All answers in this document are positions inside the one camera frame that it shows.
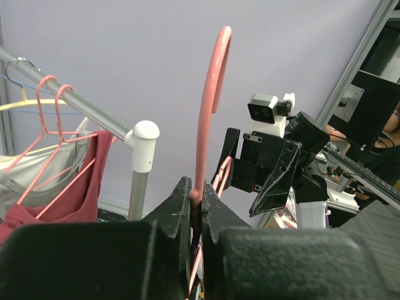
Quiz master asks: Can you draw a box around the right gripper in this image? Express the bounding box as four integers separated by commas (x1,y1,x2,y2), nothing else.
212,127,303,216

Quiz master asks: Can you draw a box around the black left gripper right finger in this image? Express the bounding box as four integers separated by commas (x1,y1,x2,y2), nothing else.
201,182,383,299

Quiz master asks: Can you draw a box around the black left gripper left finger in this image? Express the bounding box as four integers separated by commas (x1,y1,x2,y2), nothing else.
1,177,191,299

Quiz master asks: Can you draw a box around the maroon tank top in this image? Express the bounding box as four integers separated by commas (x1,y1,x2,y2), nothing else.
1,130,113,244

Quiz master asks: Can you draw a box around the light blue wire hanger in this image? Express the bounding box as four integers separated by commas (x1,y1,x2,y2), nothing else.
1,74,82,115

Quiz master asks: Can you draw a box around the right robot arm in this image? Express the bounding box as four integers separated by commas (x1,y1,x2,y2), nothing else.
213,112,329,229

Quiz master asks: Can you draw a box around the white tank top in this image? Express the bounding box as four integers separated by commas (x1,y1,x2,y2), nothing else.
1,138,91,221

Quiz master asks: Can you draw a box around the cream plastic hanger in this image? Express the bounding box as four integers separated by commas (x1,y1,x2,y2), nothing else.
1,88,89,162

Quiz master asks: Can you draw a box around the grey clothes rack pole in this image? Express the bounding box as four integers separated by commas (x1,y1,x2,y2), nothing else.
0,46,161,221

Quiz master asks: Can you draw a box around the person in background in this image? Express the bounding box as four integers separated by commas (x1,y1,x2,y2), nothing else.
324,102,400,207

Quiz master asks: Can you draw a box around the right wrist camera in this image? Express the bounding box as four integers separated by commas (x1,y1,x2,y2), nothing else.
247,92,296,138

